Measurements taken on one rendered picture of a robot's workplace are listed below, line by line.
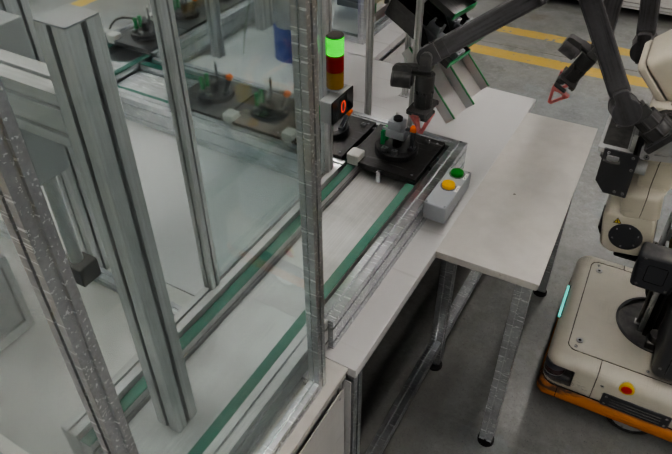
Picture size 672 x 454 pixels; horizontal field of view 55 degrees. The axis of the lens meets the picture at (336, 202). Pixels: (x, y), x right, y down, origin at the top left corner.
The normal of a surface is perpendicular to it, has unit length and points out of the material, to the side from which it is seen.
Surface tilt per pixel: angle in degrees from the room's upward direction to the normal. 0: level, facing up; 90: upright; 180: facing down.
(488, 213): 0
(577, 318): 0
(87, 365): 90
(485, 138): 0
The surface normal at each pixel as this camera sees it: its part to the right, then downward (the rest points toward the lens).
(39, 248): 0.86, 0.31
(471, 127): 0.00, -0.78
